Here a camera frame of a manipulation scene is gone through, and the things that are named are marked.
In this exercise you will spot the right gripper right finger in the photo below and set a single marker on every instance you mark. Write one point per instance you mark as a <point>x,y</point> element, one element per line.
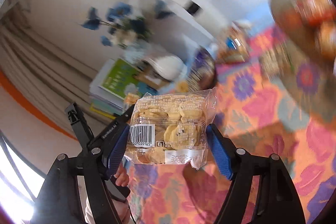
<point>277,199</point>

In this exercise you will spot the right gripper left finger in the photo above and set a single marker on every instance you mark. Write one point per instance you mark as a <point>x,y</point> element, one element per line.
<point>59,199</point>

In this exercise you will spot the clear cookie bag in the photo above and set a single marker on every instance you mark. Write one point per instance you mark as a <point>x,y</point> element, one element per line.
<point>170,129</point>

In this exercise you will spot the purple seaweed snack bag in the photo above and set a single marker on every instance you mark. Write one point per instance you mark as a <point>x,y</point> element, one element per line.
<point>202,74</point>

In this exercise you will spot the cartoon biscuit stick pack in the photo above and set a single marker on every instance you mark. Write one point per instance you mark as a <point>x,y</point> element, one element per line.
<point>232,45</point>

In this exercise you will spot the yellow wafer cracker pack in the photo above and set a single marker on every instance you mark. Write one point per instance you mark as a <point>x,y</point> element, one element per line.
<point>131,98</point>

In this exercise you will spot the green white snack packet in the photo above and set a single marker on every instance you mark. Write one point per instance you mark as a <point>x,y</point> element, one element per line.
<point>275,62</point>

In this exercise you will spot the person's left hand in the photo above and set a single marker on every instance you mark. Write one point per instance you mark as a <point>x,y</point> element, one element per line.
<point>120,202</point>

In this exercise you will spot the upright book row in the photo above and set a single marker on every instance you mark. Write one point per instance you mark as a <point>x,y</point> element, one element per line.
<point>115,104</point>

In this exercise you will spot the beige curtain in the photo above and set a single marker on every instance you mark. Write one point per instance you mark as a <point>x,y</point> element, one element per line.
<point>45,75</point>

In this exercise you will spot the green English grammar book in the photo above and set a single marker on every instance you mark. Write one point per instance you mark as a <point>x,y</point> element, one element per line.
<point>120,80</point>

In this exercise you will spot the wooden pen holder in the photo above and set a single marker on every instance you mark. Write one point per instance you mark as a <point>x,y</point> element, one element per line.
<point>149,76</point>

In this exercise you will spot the blue artificial flower bouquet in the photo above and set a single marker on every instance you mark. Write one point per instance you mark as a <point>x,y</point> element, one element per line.
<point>126,24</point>

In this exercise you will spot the amber ribbed glass plate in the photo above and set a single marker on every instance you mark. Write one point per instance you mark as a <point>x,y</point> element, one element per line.
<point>310,24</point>

